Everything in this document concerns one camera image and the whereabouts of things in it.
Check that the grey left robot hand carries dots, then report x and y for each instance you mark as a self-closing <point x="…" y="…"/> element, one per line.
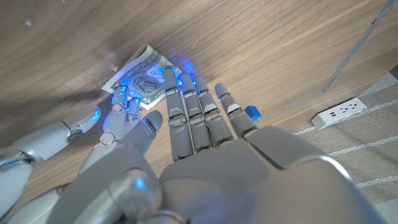
<point x="224" y="174"/>

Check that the one dollar bill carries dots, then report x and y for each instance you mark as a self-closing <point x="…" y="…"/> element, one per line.
<point x="143" y="67"/>

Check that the small blue block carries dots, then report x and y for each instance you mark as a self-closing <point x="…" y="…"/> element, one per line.
<point x="252" y="112"/>

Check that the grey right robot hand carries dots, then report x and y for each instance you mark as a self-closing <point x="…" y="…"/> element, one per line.
<point x="46" y="140"/>

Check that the white power strip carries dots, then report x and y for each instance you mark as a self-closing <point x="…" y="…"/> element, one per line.
<point x="339" y="113"/>

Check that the beige striped curtain backdrop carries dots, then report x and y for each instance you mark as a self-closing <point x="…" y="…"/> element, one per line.
<point x="367" y="149"/>

